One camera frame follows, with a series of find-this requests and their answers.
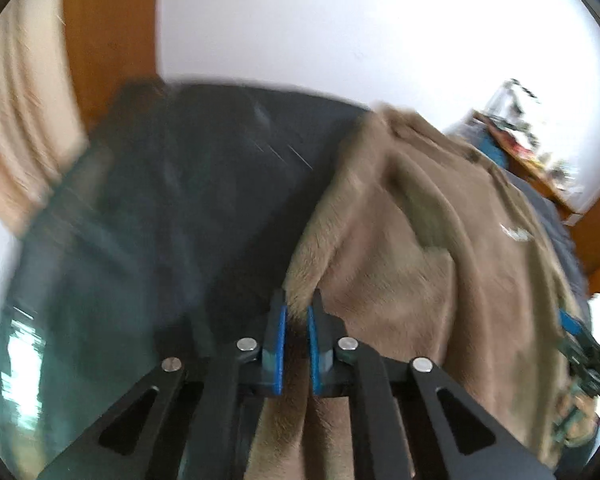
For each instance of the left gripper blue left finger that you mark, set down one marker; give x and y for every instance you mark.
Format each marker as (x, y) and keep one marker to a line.
(182, 414)

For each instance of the brown fleece sweater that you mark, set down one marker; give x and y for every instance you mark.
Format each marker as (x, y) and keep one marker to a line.
(423, 247)

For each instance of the beige pleated curtain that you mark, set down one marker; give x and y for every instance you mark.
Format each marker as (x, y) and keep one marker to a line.
(41, 132)

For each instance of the wooden desk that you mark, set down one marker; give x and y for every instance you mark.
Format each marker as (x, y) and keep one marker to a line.
(526, 167)

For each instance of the person's right hand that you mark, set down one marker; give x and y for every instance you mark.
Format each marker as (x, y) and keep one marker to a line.
(576, 420)

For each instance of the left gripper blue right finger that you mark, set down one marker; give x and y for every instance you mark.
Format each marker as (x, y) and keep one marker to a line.
(409, 420)

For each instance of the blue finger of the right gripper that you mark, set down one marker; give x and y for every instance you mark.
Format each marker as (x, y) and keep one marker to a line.
(571, 325)

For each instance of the blue bin under desk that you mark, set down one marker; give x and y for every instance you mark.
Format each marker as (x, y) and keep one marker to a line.
(489, 147)

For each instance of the brown wooden door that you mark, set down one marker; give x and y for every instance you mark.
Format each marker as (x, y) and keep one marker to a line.
(108, 43)

